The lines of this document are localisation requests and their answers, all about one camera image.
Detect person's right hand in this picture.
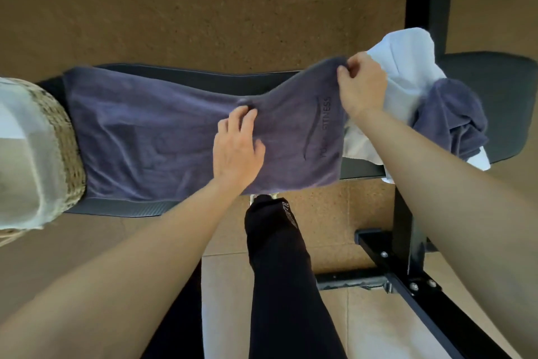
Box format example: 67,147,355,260
336,51,388,121

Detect person's left hand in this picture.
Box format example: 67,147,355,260
212,105,266,194

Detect purple-grey printed towel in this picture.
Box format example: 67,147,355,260
63,56,350,204

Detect person's left forearm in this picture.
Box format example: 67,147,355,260
0,178,245,359

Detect person's right forearm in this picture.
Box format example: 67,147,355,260
352,107,538,359

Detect long black bench pad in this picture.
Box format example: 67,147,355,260
37,62,387,219

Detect white towel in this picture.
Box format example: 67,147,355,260
342,27,491,184

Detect crumpled purple-grey towel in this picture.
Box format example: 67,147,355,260
410,78,490,161

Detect person's right leg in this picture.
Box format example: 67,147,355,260
245,194,349,359

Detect person's leg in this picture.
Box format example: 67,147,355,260
245,194,349,359
140,261,203,359

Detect short black bench pad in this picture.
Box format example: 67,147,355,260
436,51,538,165

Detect woven wicker basket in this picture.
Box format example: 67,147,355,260
0,77,87,248

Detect person's left leg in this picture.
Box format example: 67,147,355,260
140,261,203,359

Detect white basket liner cloth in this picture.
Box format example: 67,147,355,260
0,78,69,232

